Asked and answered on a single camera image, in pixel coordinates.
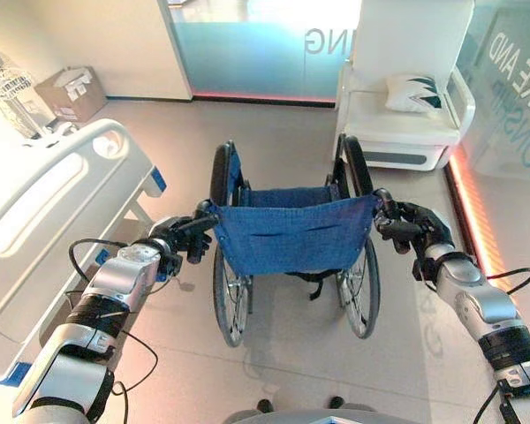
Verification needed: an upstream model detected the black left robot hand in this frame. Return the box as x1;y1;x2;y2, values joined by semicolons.
148;208;219;265

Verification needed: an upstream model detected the white pillow with teal pattern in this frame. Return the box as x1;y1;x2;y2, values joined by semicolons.
384;72;443;113

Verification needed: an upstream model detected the brown cardboard box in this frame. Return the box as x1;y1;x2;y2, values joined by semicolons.
34;65;108;124

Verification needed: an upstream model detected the glass wall with lettering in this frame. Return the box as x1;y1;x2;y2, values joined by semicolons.
457;8;530;213

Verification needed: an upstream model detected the frosted glass partition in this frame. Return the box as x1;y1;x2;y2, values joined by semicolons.
157;0;364;105

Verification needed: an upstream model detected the blue fabric wheelchair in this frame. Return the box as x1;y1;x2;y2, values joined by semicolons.
194;133;395;349

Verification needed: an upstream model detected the grey robot torso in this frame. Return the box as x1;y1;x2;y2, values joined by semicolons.
223;406;383;424

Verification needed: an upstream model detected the white hospital bed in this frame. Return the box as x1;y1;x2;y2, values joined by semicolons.
0;117;168;382

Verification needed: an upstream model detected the white medical equipment stand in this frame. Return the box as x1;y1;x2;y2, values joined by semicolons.
0;33;79;147

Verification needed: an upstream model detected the white armchair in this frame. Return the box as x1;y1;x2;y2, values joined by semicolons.
333;0;477;171

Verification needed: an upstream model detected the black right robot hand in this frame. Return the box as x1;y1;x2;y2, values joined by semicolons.
372;195;453;255

